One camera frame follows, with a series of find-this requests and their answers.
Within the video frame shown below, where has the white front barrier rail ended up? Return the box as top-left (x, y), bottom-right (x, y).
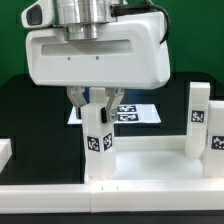
top-left (0, 179), bottom-right (224, 214)

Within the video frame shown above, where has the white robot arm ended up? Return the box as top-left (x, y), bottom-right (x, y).
top-left (21, 0), bottom-right (170, 123)

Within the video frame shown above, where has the white left barrier block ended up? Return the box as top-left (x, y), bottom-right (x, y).
top-left (0, 139), bottom-right (12, 173)

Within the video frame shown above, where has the white marker sheet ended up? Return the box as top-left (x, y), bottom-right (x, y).
top-left (67, 103), bottom-right (162, 126)

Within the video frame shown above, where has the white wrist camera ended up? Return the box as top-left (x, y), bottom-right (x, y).
top-left (21, 0), bottom-right (54, 29)

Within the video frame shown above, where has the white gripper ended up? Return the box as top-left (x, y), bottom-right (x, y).
top-left (26, 12), bottom-right (170, 123)

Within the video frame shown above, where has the white desk top tray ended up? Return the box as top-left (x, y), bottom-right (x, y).
top-left (83, 134), bottom-right (224, 185)

